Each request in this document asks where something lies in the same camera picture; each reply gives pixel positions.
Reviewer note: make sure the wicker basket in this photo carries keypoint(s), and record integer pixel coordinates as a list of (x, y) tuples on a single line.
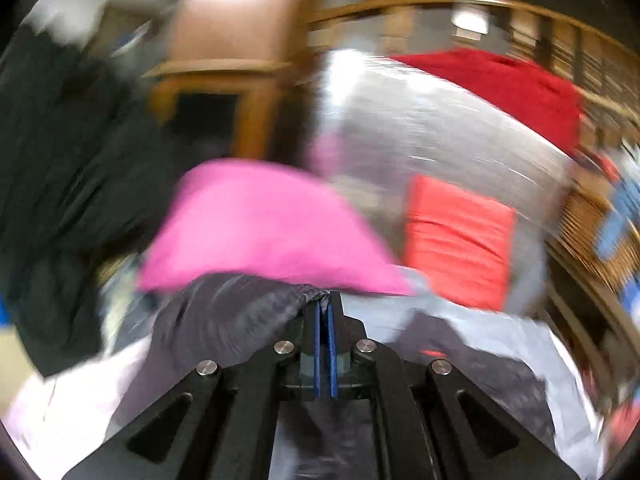
[(580, 230)]

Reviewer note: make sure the pale pink sheet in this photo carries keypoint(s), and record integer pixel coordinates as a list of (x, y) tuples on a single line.
[(65, 410)]

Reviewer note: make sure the dark grey jacket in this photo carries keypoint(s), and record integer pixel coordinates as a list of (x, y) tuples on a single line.
[(225, 315)]

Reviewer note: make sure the red blanket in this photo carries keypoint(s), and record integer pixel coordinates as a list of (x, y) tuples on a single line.
[(510, 90)]

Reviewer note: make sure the orange-red cushion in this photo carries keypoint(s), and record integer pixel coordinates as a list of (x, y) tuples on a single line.
[(457, 240)]

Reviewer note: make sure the black clothes pile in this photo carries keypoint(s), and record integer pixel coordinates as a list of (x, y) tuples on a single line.
[(65, 170)]

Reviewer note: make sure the pink pillow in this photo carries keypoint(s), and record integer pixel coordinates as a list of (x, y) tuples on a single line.
[(270, 225)]

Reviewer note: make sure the light blue cloth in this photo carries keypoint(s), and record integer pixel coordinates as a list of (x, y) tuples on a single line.
[(617, 220)]

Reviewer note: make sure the grey blanket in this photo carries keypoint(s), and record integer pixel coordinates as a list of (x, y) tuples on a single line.
[(450, 317)]

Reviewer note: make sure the wooden railing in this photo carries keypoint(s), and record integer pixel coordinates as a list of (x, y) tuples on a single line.
[(560, 45)]

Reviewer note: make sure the wooden cabinet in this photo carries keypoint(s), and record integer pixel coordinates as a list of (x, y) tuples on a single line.
[(250, 105)]

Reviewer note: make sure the silver foil insulation mat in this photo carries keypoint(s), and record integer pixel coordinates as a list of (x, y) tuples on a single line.
[(440, 125)]

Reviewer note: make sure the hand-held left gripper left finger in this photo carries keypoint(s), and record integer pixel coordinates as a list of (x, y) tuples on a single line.
[(316, 355)]

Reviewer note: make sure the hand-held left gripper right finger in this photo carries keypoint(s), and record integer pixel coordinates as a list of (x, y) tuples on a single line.
[(331, 355)]

